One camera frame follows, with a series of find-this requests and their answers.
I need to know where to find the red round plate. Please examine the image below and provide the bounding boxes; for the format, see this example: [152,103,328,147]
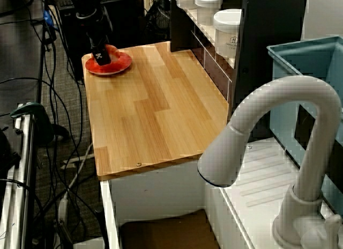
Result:
[85,45,133,76]

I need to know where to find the salmon nigiri sushi toy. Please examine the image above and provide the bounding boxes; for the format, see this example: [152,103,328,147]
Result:
[106,44,121,62]

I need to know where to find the blue cable connector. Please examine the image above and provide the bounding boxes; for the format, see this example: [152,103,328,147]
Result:
[43,6,52,28]

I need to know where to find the black cable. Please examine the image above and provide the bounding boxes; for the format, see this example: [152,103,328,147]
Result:
[0,178,45,233]

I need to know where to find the white power strip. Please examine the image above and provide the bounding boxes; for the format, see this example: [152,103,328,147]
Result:
[57,192,70,228]

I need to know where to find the white cable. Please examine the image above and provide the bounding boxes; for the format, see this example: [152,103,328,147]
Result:
[64,143,94,196]

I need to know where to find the white plastic jar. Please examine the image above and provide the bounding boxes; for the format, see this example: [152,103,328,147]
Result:
[213,9,242,56]
[195,0,223,26]

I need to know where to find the aluminium frame rail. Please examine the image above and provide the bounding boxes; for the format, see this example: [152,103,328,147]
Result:
[4,112,38,249]

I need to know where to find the curved toy kitchen faucet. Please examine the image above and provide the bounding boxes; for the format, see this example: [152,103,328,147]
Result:
[197,75,343,247]

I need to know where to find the black computer case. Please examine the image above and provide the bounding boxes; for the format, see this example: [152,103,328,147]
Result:
[57,0,140,82]

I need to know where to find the blue plastic bin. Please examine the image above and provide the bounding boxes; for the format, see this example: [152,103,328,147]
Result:
[266,36,343,228]

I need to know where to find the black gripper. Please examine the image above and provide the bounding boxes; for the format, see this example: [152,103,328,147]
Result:
[86,17,113,67]

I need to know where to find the white toy kitchen sink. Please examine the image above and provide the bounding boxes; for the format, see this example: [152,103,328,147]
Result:
[99,140,343,249]

